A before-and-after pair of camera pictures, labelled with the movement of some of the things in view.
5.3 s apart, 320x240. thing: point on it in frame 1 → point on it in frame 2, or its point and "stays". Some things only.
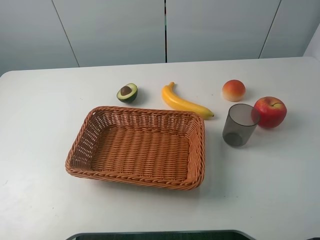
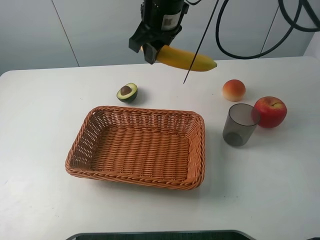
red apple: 272,110 stays
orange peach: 234,90 stays
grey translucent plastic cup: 241,121 stays
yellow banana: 169,94 → 184,59
